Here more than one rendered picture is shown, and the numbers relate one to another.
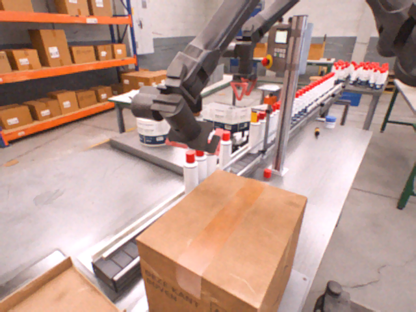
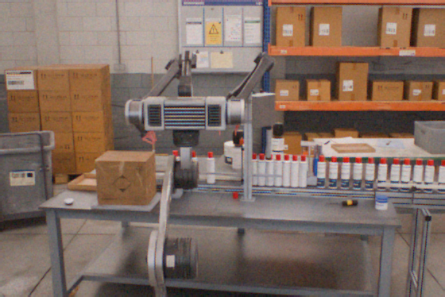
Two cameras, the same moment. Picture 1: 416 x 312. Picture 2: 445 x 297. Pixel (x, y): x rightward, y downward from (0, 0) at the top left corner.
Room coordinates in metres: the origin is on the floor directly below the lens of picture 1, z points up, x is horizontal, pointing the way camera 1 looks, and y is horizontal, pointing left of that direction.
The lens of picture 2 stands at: (-0.45, -3.05, 1.88)
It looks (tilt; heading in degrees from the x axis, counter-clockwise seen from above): 14 degrees down; 61
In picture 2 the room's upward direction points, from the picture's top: straight up
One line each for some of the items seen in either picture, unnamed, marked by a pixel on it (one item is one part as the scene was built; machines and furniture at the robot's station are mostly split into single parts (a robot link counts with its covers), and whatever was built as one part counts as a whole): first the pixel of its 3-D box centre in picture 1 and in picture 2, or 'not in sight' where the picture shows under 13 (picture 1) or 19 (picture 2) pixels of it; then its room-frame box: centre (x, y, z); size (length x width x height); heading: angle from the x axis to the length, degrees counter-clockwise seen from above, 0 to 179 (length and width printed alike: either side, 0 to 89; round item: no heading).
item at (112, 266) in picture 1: (247, 160); (243, 187); (1.12, -0.20, 0.86); 1.65 x 0.08 x 0.04; 144
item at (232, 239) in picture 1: (228, 260); (126, 177); (0.40, -0.05, 0.99); 0.30 x 0.24 x 0.27; 148
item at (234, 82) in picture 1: (240, 88); not in sight; (1.00, -0.13, 1.25); 0.07 x 0.07 x 0.09; 62
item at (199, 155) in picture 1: (199, 170); not in sight; (0.81, 0.03, 0.98); 0.05 x 0.05 x 0.20
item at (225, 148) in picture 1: (225, 154); (210, 167); (0.94, -0.07, 0.98); 0.05 x 0.05 x 0.20
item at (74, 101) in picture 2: not in sight; (64, 122); (0.69, 3.70, 0.70); 1.20 x 0.82 x 1.39; 158
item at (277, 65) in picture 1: (286, 49); (260, 109); (1.15, -0.34, 1.38); 0.17 x 0.10 x 0.19; 19
